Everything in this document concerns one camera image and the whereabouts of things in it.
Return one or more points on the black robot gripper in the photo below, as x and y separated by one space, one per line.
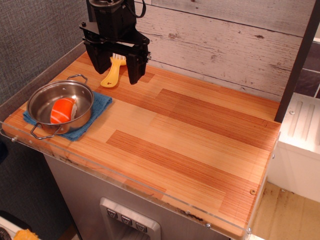
112 28

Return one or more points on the orange salmon sushi toy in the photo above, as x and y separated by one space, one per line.
63 111

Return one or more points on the yellow brush white bristles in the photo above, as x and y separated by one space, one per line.
112 77

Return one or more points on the blue folded cloth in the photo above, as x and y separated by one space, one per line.
100 104

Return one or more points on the grey toy fridge cabinet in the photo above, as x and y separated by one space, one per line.
83 191

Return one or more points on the silver dispenser panel with buttons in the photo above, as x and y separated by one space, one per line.
123 223

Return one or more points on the yellow object bottom left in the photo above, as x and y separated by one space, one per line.
25 234

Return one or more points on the white cabinet at right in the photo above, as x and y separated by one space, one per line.
295 161

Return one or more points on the clear acrylic edge guard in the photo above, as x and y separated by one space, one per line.
209 174

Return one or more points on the dark right upright post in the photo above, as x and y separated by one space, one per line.
299 62

